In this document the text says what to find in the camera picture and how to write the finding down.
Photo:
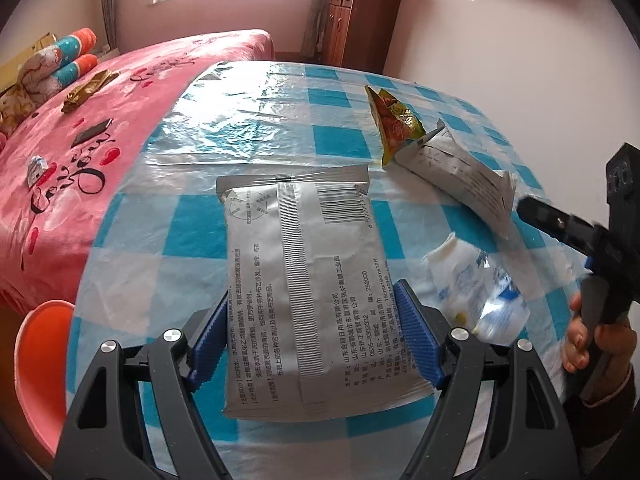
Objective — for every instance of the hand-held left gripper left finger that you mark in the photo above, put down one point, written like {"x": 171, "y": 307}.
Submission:
{"x": 210, "y": 345}

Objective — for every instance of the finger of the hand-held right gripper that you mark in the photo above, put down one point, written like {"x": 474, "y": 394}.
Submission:
{"x": 555, "y": 225}

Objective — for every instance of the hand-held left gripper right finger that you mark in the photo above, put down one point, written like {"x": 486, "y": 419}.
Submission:
{"x": 420, "y": 340}

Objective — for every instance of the clear plastic bag blue print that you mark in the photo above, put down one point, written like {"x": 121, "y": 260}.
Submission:
{"x": 465, "y": 280}

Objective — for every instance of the white printed paper carton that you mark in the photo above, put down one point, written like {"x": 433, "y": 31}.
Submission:
{"x": 450, "y": 165}

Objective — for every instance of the grey wet wipes packet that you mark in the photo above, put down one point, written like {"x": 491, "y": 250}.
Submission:
{"x": 300, "y": 260}

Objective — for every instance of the orange plastic stool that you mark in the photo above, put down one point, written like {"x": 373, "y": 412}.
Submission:
{"x": 42, "y": 360}

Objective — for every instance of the yellow snack bag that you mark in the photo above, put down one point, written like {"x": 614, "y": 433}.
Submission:
{"x": 395, "y": 125}

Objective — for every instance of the person's right forearm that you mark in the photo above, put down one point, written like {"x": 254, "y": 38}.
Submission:
{"x": 605, "y": 425}

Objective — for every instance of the person's right hand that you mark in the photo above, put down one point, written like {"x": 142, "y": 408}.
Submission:
{"x": 575, "y": 345}

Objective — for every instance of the blue checkered tablecloth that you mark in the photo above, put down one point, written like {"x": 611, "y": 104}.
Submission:
{"x": 200, "y": 230}

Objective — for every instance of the black smartphone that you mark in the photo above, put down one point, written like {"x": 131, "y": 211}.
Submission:
{"x": 93, "y": 131}

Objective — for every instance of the small blue and white packet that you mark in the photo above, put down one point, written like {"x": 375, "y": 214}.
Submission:
{"x": 37, "y": 171}

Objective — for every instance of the pink printed bedspread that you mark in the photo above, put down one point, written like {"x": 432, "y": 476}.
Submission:
{"x": 125, "y": 110}

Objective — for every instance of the brown wooden cabinet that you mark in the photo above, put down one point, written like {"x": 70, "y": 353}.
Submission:
{"x": 360, "y": 25}

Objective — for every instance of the gold shiny cloth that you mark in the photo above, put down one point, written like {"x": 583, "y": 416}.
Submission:
{"x": 92, "y": 89}

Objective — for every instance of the beige floral pillow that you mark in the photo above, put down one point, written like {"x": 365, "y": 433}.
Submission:
{"x": 17, "y": 110}

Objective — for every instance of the teal and orange bolster pillow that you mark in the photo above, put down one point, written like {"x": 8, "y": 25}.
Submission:
{"x": 75, "y": 42}
{"x": 77, "y": 69}

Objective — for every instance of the grey checked curtain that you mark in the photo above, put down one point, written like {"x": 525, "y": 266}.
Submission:
{"x": 316, "y": 20}
{"x": 109, "y": 10}

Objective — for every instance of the rolled floral quilt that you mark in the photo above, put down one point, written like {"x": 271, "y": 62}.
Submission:
{"x": 40, "y": 72}

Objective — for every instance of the yellow headboard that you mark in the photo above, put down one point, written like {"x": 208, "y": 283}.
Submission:
{"x": 25, "y": 52}

